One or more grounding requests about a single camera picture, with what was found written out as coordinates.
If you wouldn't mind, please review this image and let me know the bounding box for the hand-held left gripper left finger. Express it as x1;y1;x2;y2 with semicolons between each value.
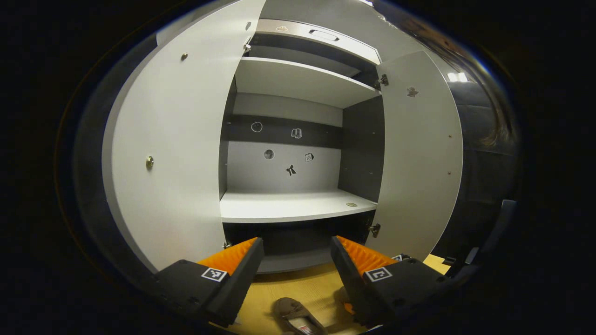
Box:
155;236;265;328

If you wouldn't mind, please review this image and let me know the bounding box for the grey white shoe cabinet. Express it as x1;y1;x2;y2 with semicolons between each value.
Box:
219;19;387;275

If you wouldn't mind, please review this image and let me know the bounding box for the white cabinet shelf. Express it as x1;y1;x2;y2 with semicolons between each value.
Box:
235;57;382;109
220;188;378;223

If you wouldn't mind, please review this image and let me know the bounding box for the white cabinet drawer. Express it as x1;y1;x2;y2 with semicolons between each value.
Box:
255;19;382;66

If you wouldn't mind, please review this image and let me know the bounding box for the white cabinet door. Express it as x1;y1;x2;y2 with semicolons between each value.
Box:
102;0;267;274
366;50;465;262

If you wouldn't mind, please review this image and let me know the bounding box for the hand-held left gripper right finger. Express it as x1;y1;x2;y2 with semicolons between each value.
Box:
330;235;448;327

